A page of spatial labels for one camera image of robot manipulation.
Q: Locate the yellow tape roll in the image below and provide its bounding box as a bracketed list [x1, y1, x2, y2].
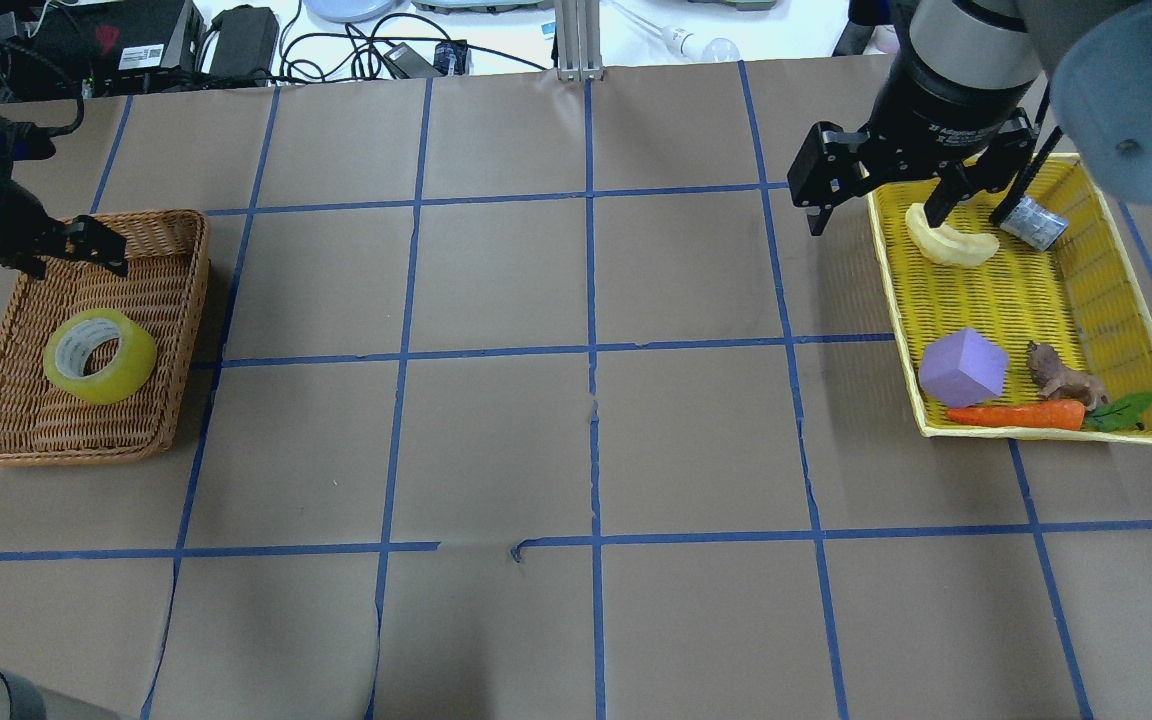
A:
[41, 306, 157, 406]

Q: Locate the yellow woven tray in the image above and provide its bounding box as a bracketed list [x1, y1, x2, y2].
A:
[867, 152, 1152, 445]

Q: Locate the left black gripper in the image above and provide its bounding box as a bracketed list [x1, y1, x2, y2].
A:
[0, 179, 129, 281]

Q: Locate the white light bulb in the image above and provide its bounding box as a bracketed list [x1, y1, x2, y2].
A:
[658, 26, 742, 63]

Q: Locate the black computer box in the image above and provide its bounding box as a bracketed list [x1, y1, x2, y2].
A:
[5, 1, 204, 100]

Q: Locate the aluminium frame post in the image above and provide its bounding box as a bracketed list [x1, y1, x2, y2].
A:
[553, 0, 605, 82]

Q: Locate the pale toy croissant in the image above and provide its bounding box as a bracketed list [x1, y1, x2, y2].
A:
[905, 202, 1001, 268]

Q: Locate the small black labelled can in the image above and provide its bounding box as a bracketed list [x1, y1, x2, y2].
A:
[996, 195, 1070, 252]

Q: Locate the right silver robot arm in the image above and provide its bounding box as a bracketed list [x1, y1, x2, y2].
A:
[787, 1, 1152, 234]

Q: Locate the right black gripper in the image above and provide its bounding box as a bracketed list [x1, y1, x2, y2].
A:
[788, 50, 1040, 237]

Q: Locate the brown toy figurine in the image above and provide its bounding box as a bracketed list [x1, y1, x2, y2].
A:
[1026, 340, 1111, 411]

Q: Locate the black power adapter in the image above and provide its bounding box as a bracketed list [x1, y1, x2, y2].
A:
[206, 5, 279, 88]

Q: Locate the purple foam block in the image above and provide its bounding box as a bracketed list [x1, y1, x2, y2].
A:
[918, 328, 1010, 407]

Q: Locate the brown wicker basket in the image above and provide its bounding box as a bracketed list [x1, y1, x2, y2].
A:
[0, 209, 211, 467]

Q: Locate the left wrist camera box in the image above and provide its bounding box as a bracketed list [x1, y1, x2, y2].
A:
[0, 118, 56, 161]

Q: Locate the orange toy carrot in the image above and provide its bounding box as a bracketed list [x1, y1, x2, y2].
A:
[945, 397, 1087, 430]

